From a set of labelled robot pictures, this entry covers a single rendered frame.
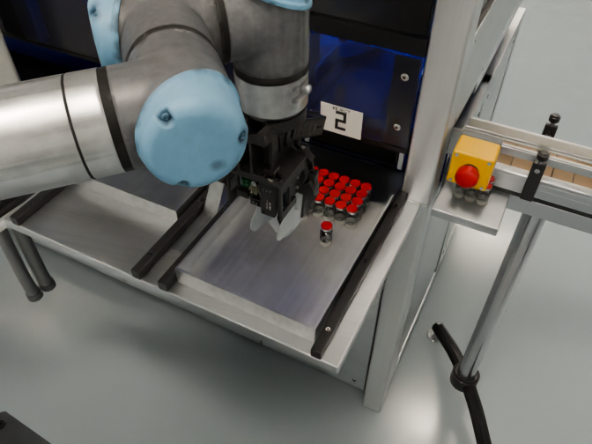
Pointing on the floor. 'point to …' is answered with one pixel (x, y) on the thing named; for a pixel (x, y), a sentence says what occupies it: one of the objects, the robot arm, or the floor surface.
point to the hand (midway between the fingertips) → (284, 225)
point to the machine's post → (423, 175)
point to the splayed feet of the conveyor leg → (438, 334)
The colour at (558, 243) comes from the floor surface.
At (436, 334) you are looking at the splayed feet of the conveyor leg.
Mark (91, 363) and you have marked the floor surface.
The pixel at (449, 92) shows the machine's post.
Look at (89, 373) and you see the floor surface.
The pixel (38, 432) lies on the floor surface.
